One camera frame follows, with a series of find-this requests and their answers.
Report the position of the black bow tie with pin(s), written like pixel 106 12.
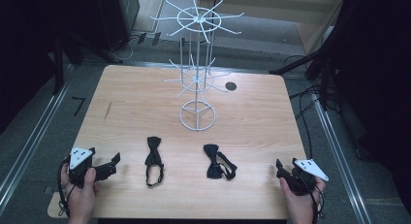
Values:
pixel 211 153
pixel 153 154

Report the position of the dark cabinet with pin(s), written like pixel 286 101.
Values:
pixel 119 17

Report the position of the black plug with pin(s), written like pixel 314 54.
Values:
pixel 156 38
pixel 141 38

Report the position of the black metal stand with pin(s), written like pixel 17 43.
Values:
pixel 323 62
pixel 61 65

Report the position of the person's right hand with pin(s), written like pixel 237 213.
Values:
pixel 299 206

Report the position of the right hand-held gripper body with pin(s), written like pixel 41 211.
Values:
pixel 307 177

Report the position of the dark round table grommet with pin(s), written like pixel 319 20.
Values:
pixel 230 86

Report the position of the metal floor rail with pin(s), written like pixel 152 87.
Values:
pixel 30 146
pixel 339 159

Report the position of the person's left hand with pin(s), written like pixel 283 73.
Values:
pixel 80 198

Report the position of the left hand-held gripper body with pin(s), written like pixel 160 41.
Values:
pixel 79 157

